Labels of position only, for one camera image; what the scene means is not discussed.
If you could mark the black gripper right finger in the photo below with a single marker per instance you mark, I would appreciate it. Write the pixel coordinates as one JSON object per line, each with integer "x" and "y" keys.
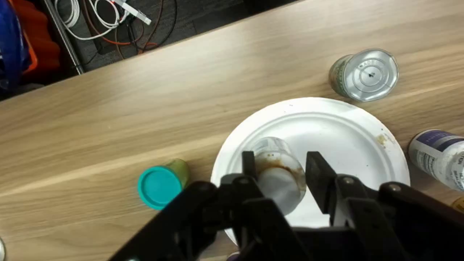
{"x": 358, "y": 228}

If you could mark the teal lid green tub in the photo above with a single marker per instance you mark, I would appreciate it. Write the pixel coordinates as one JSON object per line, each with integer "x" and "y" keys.
{"x": 160, "y": 185}

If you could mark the white blue label bottle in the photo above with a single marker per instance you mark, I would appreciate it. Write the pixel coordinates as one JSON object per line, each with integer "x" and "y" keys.
{"x": 441, "y": 156}

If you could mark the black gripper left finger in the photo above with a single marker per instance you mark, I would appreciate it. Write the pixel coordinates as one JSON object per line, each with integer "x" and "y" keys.
{"x": 260, "y": 228}

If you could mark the green label tin can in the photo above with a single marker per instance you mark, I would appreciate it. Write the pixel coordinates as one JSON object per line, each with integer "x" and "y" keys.
{"x": 364, "y": 76}

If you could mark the white paper plate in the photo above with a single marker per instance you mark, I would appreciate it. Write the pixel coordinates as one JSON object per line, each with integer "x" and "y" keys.
{"x": 351, "y": 140}

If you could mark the green label supplement bottle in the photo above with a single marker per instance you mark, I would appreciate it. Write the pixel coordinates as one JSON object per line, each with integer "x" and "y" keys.
{"x": 279, "y": 173}

